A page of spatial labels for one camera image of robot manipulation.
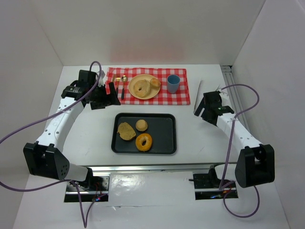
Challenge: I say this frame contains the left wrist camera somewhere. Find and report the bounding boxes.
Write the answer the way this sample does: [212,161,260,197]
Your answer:
[76,70,97,88]

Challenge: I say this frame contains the blue cup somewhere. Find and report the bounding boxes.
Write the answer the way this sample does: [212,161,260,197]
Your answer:
[167,74,180,94]

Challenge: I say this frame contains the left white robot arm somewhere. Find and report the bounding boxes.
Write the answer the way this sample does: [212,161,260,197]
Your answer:
[23,83,120,184]

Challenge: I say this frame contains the small round muffin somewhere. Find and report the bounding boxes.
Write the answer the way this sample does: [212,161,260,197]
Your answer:
[136,119,148,132]

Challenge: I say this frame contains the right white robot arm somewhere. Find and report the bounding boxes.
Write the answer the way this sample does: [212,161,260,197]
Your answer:
[194,91,275,188]

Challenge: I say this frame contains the small round bun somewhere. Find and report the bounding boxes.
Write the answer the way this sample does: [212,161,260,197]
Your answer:
[150,78,161,89]

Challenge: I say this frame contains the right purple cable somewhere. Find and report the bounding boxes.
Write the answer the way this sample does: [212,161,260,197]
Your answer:
[218,83,260,218]

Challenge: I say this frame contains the black baking tray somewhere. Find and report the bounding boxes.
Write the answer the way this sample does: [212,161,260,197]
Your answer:
[111,113,177,155]

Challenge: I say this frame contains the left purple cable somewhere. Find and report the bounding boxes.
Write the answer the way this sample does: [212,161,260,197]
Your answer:
[0,61,108,229]

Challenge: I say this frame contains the purple cable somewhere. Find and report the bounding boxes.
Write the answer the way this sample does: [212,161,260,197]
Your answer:
[218,83,260,218]
[0,61,108,229]

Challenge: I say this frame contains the aluminium rail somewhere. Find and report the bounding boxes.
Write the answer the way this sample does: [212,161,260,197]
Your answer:
[220,65,249,130]
[86,163,220,173]

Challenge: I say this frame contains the gold fork black handle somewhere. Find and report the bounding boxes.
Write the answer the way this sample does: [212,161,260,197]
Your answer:
[116,74,121,89]

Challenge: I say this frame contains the brown bread slice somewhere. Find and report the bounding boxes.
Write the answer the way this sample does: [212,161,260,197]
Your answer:
[117,122,136,141]

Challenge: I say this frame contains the gold spoon black handle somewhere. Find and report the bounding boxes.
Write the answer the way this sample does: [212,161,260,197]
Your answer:
[121,75,128,100]

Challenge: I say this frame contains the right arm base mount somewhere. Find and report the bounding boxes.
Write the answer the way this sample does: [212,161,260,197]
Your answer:
[188,170,238,200]

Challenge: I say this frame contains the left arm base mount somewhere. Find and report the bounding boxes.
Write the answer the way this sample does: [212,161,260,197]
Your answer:
[64,173,110,203]

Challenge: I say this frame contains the orange glazed donut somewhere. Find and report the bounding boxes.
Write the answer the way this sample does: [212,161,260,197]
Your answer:
[135,133,153,152]

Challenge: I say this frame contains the red checkered cloth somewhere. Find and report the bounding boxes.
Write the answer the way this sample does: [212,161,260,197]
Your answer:
[104,67,191,105]

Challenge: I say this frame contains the aluminium rail right side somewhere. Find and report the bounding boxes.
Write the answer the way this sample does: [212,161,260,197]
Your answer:
[220,65,249,130]

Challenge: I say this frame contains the aluminium rail front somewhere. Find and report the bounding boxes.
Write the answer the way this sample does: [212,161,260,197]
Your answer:
[86,163,220,173]

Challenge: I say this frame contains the pale bagel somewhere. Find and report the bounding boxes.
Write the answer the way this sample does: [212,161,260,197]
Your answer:
[133,80,151,98]

